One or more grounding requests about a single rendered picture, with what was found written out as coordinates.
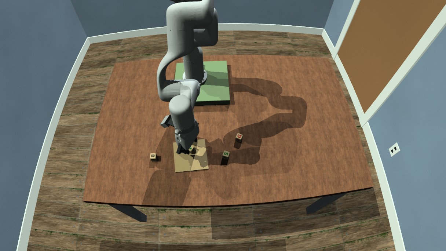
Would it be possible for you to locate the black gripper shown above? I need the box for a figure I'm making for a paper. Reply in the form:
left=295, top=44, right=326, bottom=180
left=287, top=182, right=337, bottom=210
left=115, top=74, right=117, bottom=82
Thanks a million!
left=175, top=119, right=200, bottom=154

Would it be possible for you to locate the beige flat mat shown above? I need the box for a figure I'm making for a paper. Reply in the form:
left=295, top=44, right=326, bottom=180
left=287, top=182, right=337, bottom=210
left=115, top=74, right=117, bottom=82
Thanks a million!
left=173, top=139, right=209, bottom=172

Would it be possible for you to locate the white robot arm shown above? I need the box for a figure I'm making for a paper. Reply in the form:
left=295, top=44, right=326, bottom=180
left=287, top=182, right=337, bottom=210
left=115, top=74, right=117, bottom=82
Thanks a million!
left=157, top=0, right=218, bottom=135

